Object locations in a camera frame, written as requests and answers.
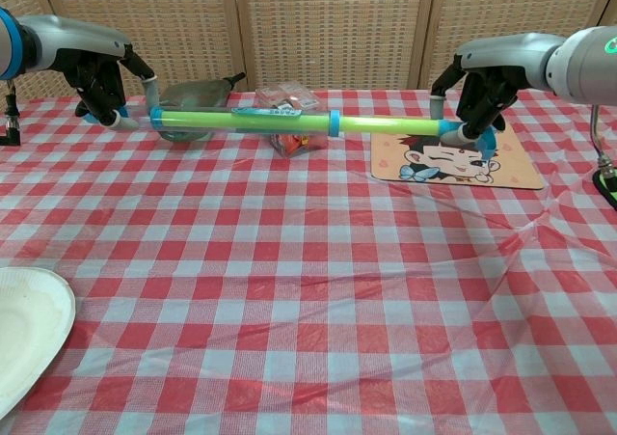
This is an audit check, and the bamboo folding screen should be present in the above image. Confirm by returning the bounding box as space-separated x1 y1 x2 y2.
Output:
0 0 617 101

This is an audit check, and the red white checked tablecloth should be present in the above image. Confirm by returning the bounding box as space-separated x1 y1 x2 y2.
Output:
0 87 617 435

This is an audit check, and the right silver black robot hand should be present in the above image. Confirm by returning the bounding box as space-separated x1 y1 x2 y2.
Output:
430 32 565 145

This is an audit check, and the white paper plate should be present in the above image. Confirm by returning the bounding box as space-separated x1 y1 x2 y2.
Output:
0 266 77 421

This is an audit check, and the clear plastic box of items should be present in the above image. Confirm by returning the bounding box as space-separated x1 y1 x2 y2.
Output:
255 82 322 157

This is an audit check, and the cartoon girl mouse pad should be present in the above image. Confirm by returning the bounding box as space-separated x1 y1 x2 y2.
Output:
370 128 546 191

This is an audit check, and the silver flexible metal hose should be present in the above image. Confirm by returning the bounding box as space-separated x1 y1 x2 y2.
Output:
588 101 617 178

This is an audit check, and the dark green spray bottle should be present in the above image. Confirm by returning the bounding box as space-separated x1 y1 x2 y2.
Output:
158 71 247 142

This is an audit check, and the black bracket with thin rod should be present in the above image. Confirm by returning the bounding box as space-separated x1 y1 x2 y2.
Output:
0 80 21 148

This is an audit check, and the blue yellow water pump toy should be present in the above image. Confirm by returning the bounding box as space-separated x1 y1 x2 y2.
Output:
76 105 501 160

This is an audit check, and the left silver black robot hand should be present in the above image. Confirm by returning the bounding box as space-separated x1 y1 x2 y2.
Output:
18 14 159 131

